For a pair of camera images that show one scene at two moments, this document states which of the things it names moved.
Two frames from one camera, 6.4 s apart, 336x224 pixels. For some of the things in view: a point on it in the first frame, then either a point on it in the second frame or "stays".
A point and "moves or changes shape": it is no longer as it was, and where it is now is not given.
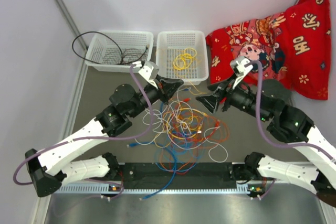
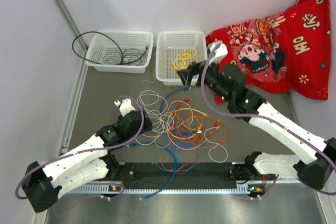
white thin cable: [176, 104] → [173, 123]
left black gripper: [170, 86] → [147, 124]
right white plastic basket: [183, 55] stays
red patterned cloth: [293, 47] stays
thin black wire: [121, 63] moves or changes shape
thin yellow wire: [196, 90] → [149, 81]
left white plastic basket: [115, 51] stays
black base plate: [176, 172] stays
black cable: [93, 61] stays
